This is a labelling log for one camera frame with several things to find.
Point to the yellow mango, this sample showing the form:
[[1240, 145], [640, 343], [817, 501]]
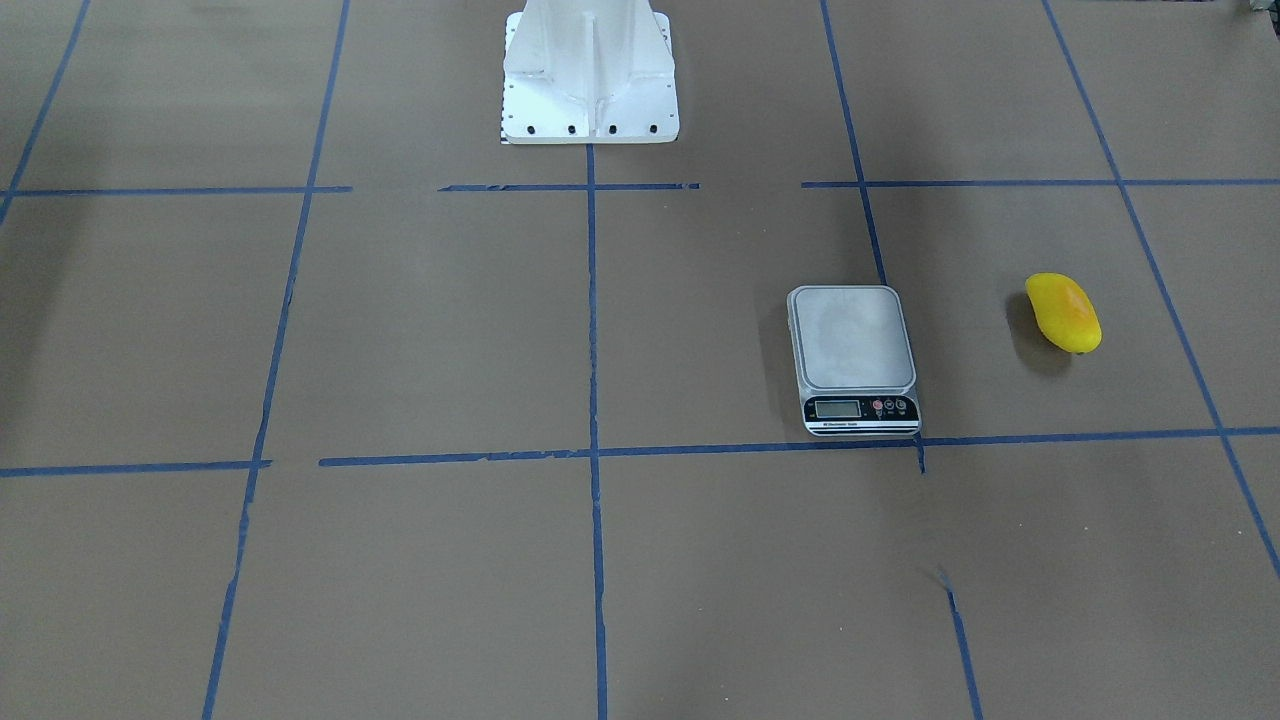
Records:
[[1064, 314]]

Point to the silver digital kitchen scale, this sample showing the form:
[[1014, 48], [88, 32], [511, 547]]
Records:
[[854, 364]]

